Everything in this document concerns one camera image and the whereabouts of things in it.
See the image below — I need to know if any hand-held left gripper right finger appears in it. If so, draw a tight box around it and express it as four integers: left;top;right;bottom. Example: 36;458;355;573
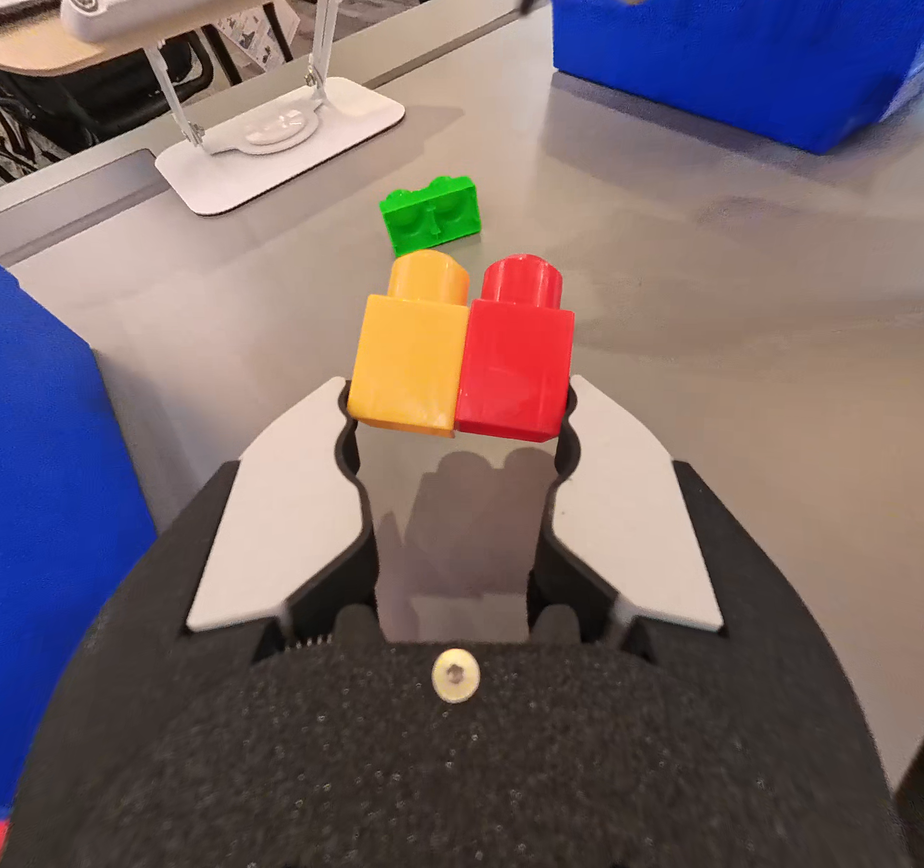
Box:
529;375;725;645

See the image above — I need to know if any green two-stud block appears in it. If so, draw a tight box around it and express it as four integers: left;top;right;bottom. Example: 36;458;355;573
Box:
380;175;482;259

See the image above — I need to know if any red one-stud block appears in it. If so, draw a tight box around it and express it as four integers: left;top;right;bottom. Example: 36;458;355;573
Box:
455;254;576;443

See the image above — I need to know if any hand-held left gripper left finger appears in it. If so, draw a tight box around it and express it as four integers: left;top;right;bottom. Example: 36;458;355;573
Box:
186;376;381;644

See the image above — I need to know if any grey desk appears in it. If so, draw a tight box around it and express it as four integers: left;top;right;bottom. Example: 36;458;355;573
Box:
0;1;924;800

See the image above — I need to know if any blue plastic bin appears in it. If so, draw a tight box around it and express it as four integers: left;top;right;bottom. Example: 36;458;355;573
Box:
0;267;158;822
551;0;924;155

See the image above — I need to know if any yellow one-stud block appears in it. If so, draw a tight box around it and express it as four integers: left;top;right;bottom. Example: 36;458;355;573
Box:
347;249;472;439

